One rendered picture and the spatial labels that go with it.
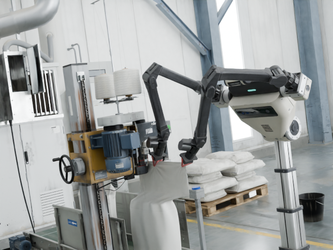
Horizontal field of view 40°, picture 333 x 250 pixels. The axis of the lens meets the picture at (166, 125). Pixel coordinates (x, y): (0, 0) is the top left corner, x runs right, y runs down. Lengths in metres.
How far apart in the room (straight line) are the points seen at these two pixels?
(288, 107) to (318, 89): 8.42
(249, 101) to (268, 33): 7.89
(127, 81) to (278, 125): 0.94
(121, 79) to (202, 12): 6.44
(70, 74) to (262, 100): 1.16
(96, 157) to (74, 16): 4.93
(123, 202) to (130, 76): 1.54
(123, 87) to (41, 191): 3.12
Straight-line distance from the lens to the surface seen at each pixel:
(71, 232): 3.80
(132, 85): 2.78
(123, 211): 4.07
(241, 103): 2.87
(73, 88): 2.87
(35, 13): 5.35
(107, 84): 3.01
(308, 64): 11.48
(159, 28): 8.50
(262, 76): 2.50
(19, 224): 5.64
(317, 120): 11.47
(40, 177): 5.68
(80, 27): 7.59
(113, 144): 2.71
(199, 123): 2.57
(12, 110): 5.02
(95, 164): 2.86
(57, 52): 6.20
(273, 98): 2.72
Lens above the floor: 1.47
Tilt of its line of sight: 3 degrees down
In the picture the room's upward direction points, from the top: 7 degrees counter-clockwise
